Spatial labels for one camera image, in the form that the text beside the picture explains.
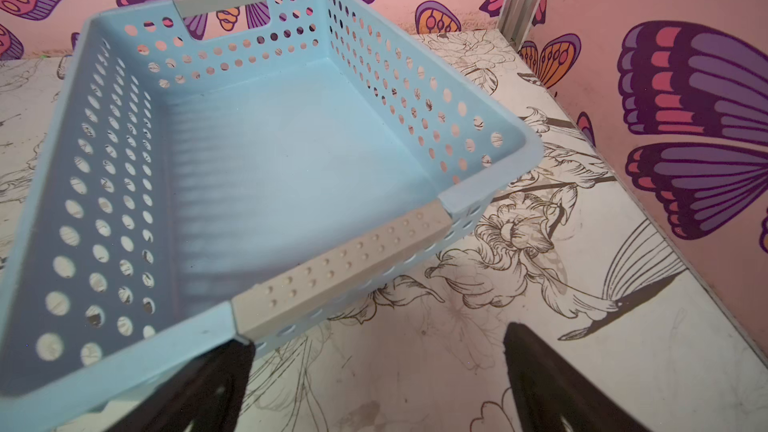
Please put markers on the light blue perforated storage basket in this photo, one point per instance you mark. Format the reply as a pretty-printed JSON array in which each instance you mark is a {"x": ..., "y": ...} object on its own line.
[{"x": 221, "y": 170}]

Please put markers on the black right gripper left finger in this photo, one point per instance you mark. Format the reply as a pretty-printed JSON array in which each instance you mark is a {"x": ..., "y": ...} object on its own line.
[{"x": 204, "y": 395}]

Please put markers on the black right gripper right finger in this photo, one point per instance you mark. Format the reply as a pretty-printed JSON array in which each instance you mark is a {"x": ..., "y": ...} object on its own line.
[{"x": 552, "y": 395}]

